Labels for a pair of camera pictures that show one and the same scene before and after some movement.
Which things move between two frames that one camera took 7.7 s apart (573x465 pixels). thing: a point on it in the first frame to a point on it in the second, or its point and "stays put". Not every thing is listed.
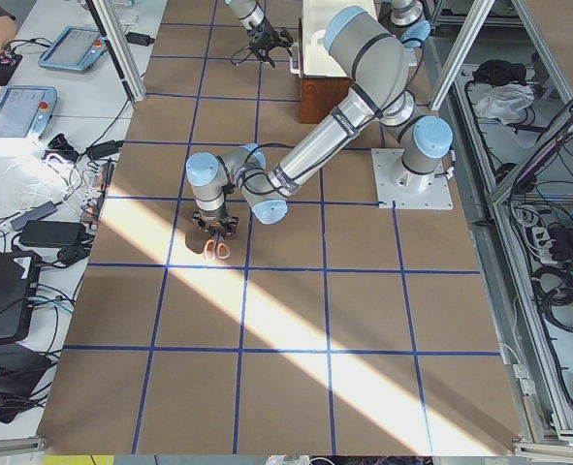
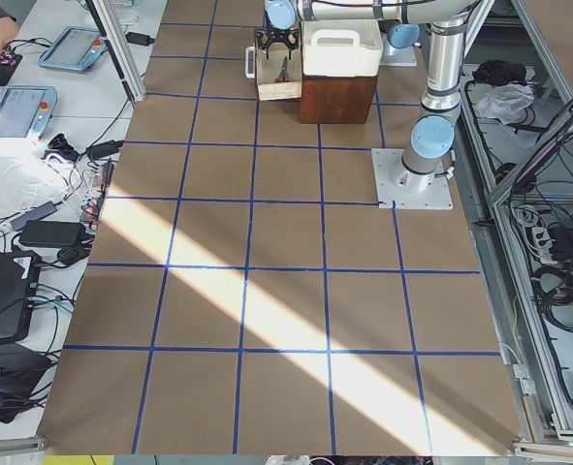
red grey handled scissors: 216,248 to 283,75
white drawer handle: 291,61 to 250,62
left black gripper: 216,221 to 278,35
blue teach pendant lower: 20,112 stays put
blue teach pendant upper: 74,47 stays put
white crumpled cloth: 505,102 stays put
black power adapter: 53,233 stays put
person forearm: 0,31 stays put
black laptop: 7,287 stays put
